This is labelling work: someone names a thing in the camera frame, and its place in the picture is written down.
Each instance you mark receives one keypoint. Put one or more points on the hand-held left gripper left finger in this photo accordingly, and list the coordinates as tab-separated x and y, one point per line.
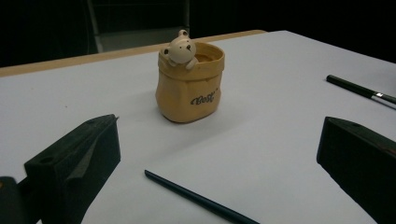
71	168

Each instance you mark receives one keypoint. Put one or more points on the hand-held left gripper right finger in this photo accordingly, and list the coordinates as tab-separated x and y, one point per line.
361	161

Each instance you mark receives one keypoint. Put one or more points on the plain black pen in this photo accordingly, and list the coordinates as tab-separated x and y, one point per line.
193	196

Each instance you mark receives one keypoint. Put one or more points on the yellow ceramic bear pot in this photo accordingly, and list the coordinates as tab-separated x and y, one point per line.
186	90

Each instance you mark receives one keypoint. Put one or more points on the black pen with silver band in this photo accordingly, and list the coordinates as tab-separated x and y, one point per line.
348	85

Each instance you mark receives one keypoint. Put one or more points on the white table sheet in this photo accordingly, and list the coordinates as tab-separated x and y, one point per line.
264	140

